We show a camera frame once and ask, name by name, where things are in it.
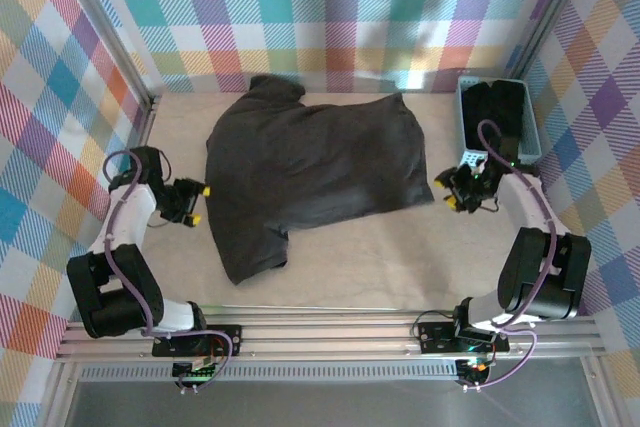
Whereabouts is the dark grey t-shirt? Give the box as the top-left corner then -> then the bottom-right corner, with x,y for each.
204,74 -> 435,287

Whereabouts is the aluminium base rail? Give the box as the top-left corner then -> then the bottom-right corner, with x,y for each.
54,314 -> 606,361

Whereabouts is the light blue plastic basket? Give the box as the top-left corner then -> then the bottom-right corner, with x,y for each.
455,75 -> 544,168

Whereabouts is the aluminium side rail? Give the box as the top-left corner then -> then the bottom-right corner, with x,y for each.
130,94 -> 164,149
529,166 -> 567,237

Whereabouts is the black folded t-shirt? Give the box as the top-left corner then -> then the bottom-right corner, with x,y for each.
460,79 -> 529,149

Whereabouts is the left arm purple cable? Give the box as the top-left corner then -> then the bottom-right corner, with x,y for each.
102,149 -> 236,393

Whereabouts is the slotted grey cable duct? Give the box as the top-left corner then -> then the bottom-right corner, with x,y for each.
79,364 -> 461,383

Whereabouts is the aluminium corner post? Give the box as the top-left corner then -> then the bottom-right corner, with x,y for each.
49,0 -> 157,108
512,0 -> 601,79

